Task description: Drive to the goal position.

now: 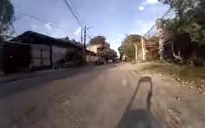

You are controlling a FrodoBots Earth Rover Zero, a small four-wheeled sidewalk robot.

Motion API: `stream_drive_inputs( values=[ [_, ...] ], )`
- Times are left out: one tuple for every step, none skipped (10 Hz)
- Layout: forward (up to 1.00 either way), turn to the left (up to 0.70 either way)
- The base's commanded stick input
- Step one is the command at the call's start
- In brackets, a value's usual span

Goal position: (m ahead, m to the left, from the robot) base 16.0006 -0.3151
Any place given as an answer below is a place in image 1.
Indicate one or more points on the orange building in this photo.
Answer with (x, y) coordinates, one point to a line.
(150, 46)

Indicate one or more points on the dirt and grass verge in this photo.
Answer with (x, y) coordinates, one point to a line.
(190, 74)

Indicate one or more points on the utility pole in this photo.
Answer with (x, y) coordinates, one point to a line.
(85, 35)

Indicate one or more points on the vehicle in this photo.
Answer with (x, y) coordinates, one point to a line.
(100, 61)

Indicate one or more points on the group of trees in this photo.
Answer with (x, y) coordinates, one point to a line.
(190, 23)

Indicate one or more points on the grey concrete road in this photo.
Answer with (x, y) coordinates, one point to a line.
(90, 100)

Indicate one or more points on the grey pavement strip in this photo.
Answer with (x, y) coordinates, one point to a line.
(16, 76)

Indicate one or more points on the dark-roofed building with gate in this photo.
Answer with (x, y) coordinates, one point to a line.
(36, 38)

